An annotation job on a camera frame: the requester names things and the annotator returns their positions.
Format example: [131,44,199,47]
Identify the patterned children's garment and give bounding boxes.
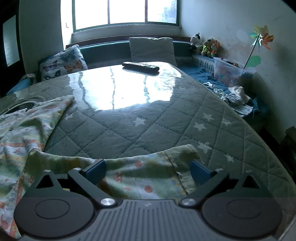
[1,95,200,240]

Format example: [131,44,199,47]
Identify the pile of small clothes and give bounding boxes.
[203,82,253,118]

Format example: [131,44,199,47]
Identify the round induction cooker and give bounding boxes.
[1,96,45,115]

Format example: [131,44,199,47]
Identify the clear plastic storage box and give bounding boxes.
[214,57,255,87]

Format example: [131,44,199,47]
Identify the black remote control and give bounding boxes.
[122,62,159,74]

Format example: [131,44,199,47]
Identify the butterfly print pillow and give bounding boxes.
[40,45,88,81]

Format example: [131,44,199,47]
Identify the blue cushion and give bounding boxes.
[7,73,37,95]

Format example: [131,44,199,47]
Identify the green bench sofa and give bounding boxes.
[8,37,260,118]

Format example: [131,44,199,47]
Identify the orange green plush toys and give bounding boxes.
[201,38,220,58]

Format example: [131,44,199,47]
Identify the plain grey pillow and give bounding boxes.
[129,37,177,67]

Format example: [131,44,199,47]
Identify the dark door with glass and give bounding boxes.
[1,14,25,97]

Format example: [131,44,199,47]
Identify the black white plush toy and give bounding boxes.
[190,33,203,54]

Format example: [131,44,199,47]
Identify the paper pinwheel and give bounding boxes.
[243,25,274,69]

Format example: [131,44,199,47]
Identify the window with green frame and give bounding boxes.
[72,0,180,32]

